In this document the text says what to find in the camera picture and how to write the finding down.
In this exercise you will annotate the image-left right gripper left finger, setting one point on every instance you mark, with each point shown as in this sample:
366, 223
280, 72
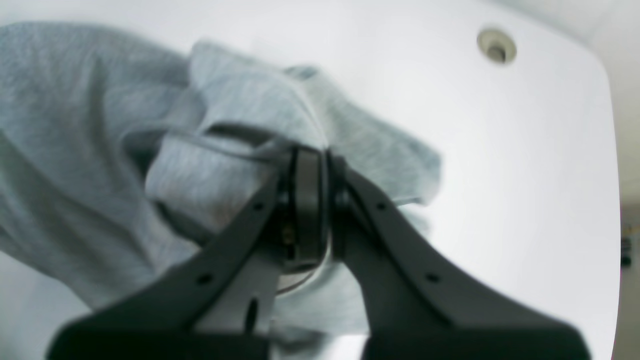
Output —
218, 305

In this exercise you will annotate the image-left right gripper right finger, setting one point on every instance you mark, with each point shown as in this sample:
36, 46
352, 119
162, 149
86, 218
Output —
419, 305

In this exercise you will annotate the grey printed T-shirt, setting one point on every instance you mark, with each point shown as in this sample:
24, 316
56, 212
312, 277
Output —
120, 159

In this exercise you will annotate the left table cable grommet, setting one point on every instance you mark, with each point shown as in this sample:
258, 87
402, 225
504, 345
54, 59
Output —
497, 45

